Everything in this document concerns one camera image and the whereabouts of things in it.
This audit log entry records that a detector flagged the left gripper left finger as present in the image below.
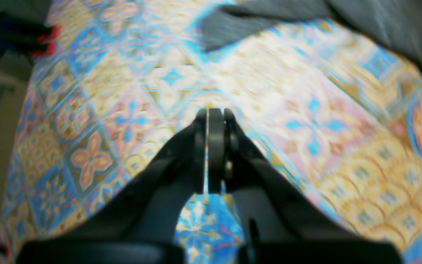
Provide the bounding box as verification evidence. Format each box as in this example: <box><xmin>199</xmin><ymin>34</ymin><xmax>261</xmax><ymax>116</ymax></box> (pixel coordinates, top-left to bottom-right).
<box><xmin>17</xmin><ymin>110</ymin><xmax>207</xmax><ymax>264</ymax></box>

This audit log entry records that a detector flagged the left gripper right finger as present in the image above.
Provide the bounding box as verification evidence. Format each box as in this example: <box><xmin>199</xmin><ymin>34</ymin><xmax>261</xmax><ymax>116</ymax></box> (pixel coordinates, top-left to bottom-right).
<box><xmin>208</xmin><ymin>109</ymin><xmax>403</xmax><ymax>264</ymax></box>

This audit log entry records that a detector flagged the grey t-shirt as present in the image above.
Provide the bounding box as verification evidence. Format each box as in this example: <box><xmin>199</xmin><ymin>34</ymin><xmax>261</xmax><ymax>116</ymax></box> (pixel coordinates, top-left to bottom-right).
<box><xmin>200</xmin><ymin>0</ymin><xmax>422</xmax><ymax>72</ymax></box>

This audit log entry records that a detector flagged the patterned tablecloth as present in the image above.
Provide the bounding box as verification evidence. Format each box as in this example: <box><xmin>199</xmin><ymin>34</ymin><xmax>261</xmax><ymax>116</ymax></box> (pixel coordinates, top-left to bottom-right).
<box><xmin>0</xmin><ymin>0</ymin><xmax>422</xmax><ymax>264</ymax></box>

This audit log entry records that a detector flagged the red black clamp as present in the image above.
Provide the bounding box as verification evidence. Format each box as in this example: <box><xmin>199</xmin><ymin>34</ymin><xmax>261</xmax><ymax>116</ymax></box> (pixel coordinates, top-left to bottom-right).
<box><xmin>0</xmin><ymin>12</ymin><xmax>61</xmax><ymax>63</ymax></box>

